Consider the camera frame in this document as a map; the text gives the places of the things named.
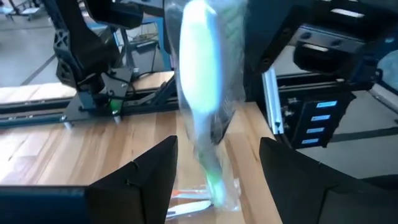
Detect black aluminium table frame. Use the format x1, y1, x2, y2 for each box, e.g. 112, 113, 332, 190
0, 72, 377, 129

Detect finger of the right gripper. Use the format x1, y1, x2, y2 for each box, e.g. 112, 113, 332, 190
213, 0, 309, 145

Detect blue grey metal table frame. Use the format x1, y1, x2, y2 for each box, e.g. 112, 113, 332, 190
111, 15, 174, 72

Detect green toothbrush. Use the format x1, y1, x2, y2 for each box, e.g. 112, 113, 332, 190
164, 0, 249, 214

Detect black control box blue labels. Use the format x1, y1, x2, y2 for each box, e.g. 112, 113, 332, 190
279, 90, 357, 149

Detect orange toothbrush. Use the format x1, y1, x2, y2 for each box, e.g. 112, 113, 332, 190
169, 188, 215, 200

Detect white blue toothbrush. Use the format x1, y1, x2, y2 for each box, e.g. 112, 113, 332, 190
165, 200, 215, 219

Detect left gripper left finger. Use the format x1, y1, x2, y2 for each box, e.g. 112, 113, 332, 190
0, 135, 179, 224

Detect silver aluminium extrusion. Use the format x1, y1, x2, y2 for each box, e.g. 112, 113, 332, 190
262, 67, 286, 135

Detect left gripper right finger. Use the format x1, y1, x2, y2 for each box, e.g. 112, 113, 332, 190
259, 136, 398, 224

